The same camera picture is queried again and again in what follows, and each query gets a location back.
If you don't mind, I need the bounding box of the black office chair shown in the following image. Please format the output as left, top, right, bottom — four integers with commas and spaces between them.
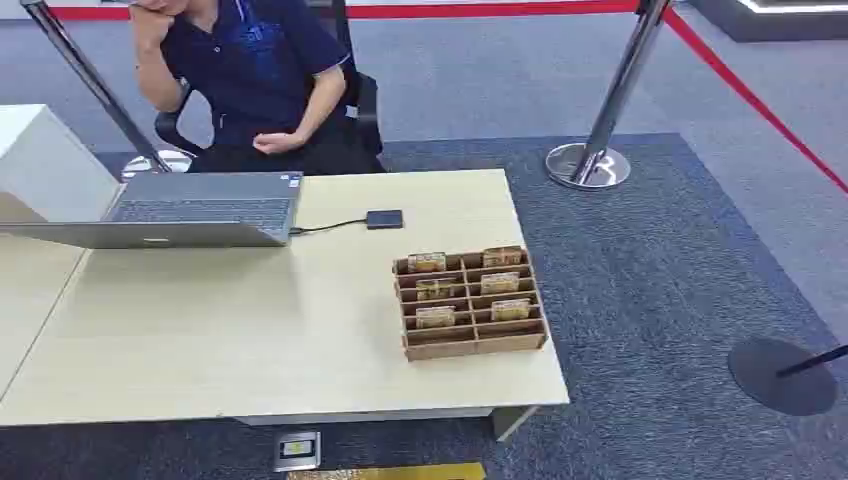
154, 0, 385, 158

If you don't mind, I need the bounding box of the black barrier post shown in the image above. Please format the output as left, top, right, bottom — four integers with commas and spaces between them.
727, 337, 848, 418

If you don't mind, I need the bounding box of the wooden card box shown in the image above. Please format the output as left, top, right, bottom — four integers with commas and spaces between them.
392, 245, 550, 362

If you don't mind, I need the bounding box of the grey laptop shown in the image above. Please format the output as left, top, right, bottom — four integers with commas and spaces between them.
0, 171, 305, 250

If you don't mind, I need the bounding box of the person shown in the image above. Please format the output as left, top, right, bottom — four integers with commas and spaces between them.
128, 0, 387, 176

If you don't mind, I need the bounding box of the white cabinet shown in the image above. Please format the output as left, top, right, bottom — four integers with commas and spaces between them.
0, 103, 121, 224

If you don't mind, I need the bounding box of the chrome barrier post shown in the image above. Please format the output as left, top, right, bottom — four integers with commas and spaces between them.
545, 0, 673, 191
19, 0, 194, 182

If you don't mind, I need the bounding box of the silver floor socket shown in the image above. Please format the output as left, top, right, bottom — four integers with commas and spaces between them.
272, 431, 323, 474

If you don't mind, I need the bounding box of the red barrier belt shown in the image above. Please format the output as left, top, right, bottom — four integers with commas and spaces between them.
663, 6, 848, 196
47, 0, 640, 22

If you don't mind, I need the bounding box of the dark blue carpet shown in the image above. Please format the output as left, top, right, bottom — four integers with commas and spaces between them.
0, 132, 848, 480

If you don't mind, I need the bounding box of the printed card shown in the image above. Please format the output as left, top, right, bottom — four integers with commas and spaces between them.
415, 278, 456, 302
490, 298, 533, 323
415, 305, 457, 330
479, 272, 521, 296
482, 246, 524, 269
407, 252, 448, 274

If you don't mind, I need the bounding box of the black cable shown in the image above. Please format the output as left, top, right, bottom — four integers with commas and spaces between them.
289, 218, 369, 236

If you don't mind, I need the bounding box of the yellow floor tape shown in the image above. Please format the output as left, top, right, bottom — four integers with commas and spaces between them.
286, 462, 487, 480

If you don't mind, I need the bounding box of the small black external drive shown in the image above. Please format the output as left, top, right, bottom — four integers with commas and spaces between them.
365, 209, 405, 231

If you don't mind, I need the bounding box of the pale wooden desk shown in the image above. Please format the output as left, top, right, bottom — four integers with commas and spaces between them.
0, 168, 571, 443

